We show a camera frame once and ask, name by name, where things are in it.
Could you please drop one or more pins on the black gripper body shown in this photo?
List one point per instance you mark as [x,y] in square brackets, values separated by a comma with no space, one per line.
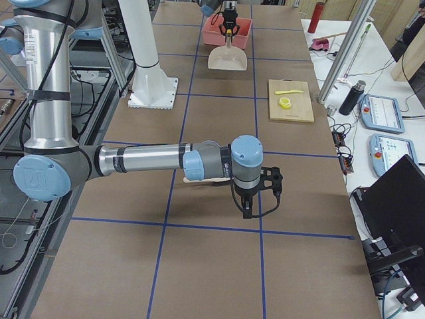
[229,22]
[245,194]

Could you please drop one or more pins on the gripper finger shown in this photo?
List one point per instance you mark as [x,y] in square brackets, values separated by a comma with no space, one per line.
[220,30]
[246,203]
[235,30]

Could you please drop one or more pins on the beige plastic dustpan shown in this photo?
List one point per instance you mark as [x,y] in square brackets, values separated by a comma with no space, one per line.
[227,57]

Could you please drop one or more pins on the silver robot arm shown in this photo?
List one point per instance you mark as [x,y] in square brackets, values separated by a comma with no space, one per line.
[225,8]
[54,163]

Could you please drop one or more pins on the yellow toy lemon slice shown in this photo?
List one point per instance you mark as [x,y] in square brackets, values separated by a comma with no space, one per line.
[285,103]

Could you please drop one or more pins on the wooden cutting board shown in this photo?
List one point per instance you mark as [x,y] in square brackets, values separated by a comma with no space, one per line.
[301,110]

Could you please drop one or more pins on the red cylinder bottle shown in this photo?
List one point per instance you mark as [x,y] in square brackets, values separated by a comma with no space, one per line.
[317,12]

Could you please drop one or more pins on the pink cloth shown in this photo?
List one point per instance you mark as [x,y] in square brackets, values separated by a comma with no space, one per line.
[321,44]

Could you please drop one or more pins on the yellow plastic knife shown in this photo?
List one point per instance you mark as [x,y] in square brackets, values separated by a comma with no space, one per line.
[279,92]

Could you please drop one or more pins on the small silver weight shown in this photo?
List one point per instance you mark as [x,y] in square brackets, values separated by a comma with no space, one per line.
[331,110]

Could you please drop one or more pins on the black water bottle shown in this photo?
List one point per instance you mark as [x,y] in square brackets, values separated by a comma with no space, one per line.
[352,98]

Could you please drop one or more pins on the near blue teach pendant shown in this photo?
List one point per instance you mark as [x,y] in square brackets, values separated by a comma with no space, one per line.
[385,151]

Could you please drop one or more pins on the blue teach pendant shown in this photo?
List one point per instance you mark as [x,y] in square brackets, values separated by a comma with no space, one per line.
[385,151]
[381,113]

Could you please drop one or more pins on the metal reacher grabber tool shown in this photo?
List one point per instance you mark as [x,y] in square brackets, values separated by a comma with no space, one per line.
[343,79]

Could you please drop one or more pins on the far blue teach pendant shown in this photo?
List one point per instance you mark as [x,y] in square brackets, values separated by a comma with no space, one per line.
[381,113]

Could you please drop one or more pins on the seated person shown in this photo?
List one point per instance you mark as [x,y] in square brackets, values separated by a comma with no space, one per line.
[408,34]

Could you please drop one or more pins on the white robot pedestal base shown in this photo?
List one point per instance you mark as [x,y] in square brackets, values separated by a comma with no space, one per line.
[151,87]

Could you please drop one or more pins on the aluminium frame post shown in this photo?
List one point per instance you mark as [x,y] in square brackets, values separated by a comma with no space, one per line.
[356,28]

